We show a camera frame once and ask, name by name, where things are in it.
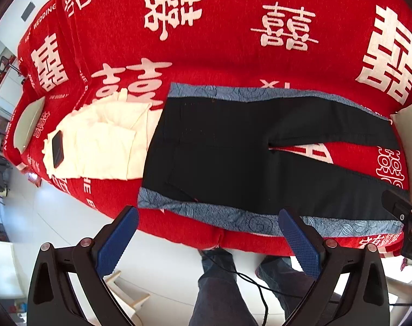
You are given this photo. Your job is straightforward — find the black smartphone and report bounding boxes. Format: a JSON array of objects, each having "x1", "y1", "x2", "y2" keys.
[{"x1": 52, "y1": 130, "x2": 64, "y2": 168}]

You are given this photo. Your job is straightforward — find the white oval pillow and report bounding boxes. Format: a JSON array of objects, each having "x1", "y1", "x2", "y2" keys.
[{"x1": 13, "y1": 96, "x2": 45, "y2": 154}]

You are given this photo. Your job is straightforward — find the black pants with grey trim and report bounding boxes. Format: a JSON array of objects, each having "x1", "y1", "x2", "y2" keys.
[{"x1": 138, "y1": 83, "x2": 407, "y2": 238}]

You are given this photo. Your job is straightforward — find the person's legs in grey trousers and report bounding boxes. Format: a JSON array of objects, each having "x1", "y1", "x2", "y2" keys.
[{"x1": 189, "y1": 248, "x2": 314, "y2": 325}]

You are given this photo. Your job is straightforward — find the white wooden stool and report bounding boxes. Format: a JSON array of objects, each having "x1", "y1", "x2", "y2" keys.
[{"x1": 104, "y1": 270, "x2": 151, "y2": 321}]

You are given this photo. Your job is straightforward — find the black cable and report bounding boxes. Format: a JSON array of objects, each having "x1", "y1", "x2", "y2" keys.
[{"x1": 198, "y1": 249, "x2": 412, "y2": 326}]

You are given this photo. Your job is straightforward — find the cream folded cloth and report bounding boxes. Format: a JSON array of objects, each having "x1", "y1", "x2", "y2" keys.
[{"x1": 42, "y1": 88, "x2": 163, "y2": 180}]

